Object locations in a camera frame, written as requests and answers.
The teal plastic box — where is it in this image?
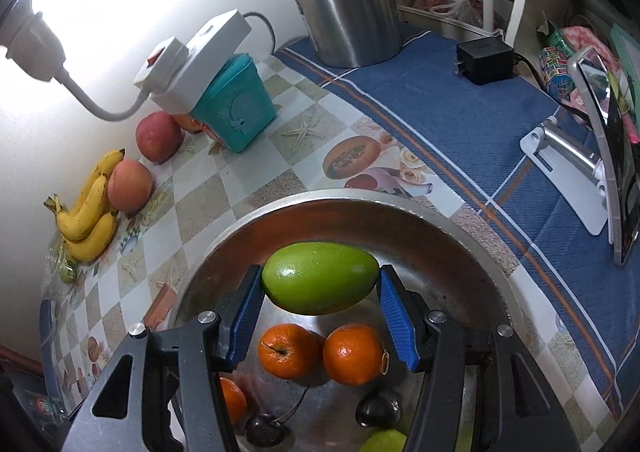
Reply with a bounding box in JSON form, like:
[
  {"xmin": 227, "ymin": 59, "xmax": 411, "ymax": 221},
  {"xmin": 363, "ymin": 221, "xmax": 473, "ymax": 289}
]
[{"xmin": 189, "ymin": 53, "xmax": 278, "ymax": 154}]

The yellow banana bunch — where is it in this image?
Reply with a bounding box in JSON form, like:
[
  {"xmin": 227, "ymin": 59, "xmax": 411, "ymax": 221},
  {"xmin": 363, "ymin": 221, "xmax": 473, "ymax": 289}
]
[{"xmin": 44, "ymin": 148, "xmax": 126, "ymax": 263}]

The green snack packet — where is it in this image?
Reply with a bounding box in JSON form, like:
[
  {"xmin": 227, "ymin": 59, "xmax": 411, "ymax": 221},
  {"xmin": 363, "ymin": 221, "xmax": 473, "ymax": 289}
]
[{"xmin": 537, "ymin": 22, "xmax": 591, "ymax": 103}]

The clear plastic clamshell box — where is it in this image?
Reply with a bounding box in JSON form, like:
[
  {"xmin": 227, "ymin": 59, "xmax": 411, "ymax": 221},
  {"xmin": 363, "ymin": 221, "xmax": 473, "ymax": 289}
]
[{"xmin": 42, "ymin": 232, "xmax": 83, "ymax": 293}]

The white gooseneck lamp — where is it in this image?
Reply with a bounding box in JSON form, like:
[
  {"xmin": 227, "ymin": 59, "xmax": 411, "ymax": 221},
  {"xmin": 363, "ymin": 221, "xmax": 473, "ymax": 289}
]
[{"xmin": 0, "ymin": 0, "xmax": 146, "ymax": 122}]

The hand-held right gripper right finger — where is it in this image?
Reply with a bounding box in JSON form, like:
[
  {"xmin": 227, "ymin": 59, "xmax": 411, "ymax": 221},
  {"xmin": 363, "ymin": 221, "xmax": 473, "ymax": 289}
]
[{"xmin": 376, "ymin": 264, "xmax": 581, "ymax": 452}]

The checkered printed plastic tablecloth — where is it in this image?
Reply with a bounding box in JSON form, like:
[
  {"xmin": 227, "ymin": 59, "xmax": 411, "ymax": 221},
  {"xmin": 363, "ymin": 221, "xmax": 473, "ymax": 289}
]
[{"xmin": 40, "ymin": 54, "xmax": 586, "ymax": 413}]

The black power adapter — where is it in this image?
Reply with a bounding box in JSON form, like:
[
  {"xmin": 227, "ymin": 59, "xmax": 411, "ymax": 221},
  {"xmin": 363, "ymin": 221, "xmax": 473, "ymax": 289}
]
[{"xmin": 455, "ymin": 37, "xmax": 516, "ymax": 85}]

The dark cherry with stem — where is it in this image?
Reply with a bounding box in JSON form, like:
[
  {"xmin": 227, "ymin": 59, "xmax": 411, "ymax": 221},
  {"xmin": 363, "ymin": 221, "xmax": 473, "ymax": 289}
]
[{"xmin": 244, "ymin": 384, "xmax": 311, "ymax": 448}]

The white socket adapter with switch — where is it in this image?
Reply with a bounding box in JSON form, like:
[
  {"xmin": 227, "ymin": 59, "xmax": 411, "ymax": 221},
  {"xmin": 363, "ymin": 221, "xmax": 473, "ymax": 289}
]
[{"xmin": 133, "ymin": 9, "xmax": 252, "ymax": 114}]

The black adapter cable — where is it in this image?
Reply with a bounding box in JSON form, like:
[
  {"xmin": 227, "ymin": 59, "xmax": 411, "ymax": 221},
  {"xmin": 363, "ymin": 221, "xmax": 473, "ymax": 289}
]
[{"xmin": 512, "ymin": 54, "xmax": 591, "ymax": 123}]

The white phone stand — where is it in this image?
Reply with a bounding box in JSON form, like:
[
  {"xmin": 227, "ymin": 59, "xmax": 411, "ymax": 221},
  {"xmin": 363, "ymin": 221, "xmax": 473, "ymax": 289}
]
[{"xmin": 520, "ymin": 116, "xmax": 621, "ymax": 237}]

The stainless steel bowl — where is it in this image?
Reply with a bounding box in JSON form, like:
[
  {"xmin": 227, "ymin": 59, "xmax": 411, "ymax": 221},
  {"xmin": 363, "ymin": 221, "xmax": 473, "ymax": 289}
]
[{"xmin": 170, "ymin": 189, "xmax": 526, "ymax": 452}]

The glass mug with round label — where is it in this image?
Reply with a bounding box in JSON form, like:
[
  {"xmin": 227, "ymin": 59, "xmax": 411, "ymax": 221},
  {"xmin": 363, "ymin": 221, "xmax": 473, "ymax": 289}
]
[{"xmin": 22, "ymin": 389, "xmax": 68, "ymax": 428}]

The green mango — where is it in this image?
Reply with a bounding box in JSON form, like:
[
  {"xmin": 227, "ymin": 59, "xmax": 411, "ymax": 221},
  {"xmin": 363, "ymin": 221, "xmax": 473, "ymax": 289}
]
[{"xmin": 261, "ymin": 242, "xmax": 379, "ymax": 316}]

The mandarin orange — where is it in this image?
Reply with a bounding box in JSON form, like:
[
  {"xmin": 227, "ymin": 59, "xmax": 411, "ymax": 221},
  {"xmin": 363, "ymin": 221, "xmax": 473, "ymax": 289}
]
[
  {"xmin": 257, "ymin": 323, "xmax": 323, "ymax": 380},
  {"xmin": 322, "ymin": 323, "xmax": 387, "ymax": 387},
  {"xmin": 217, "ymin": 376, "xmax": 248, "ymax": 428}
]

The blue woven tablecloth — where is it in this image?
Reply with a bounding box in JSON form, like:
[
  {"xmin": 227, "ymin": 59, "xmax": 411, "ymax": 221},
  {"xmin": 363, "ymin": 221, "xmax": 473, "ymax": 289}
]
[{"xmin": 272, "ymin": 29, "xmax": 640, "ymax": 433}]

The clear plastic bag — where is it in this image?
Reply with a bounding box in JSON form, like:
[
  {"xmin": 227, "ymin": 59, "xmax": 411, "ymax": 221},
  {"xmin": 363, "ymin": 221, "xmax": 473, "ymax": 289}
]
[{"xmin": 412, "ymin": 0, "xmax": 486, "ymax": 28}]

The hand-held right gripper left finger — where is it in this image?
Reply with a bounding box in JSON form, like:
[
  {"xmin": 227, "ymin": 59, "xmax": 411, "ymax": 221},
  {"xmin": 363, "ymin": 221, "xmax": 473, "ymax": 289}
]
[{"xmin": 60, "ymin": 263, "xmax": 266, "ymax": 452}]

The red apple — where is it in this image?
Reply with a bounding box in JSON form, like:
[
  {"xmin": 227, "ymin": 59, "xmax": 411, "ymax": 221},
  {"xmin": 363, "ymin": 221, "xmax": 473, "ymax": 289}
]
[
  {"xmin": 107, "ymin": 158, "xmax": 154, "ymax": 214},
  {"xmin": 172, "ymin": 113, "xmax": 208, "ymax": 134},
  {"xmin": 136, "ymin": 112, "xmax": 183, "ymax": 164}
]

